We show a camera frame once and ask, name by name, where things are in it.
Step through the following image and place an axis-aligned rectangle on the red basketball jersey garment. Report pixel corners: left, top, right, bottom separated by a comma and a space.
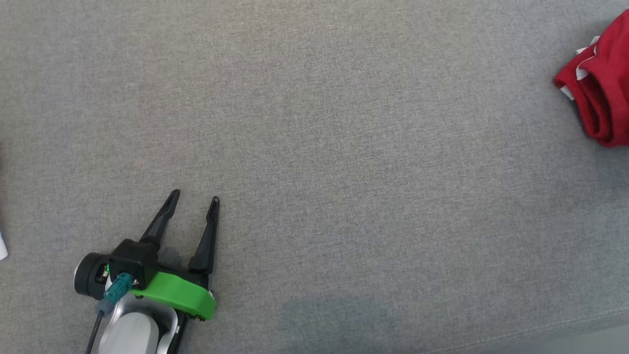
554, 9, 629, 148

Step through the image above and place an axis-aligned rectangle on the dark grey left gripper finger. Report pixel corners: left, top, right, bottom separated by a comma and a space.
188, 196, 221, 275
140, 189, 181, 248

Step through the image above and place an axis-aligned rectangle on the teal plug left camera cable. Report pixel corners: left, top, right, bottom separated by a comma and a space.
85, 273, 133, 354

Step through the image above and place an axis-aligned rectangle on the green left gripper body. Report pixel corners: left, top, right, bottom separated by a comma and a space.
129, 265, 217, 323

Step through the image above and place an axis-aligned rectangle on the grey fabric sofa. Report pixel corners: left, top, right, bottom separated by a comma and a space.
0, 0, 629, 354

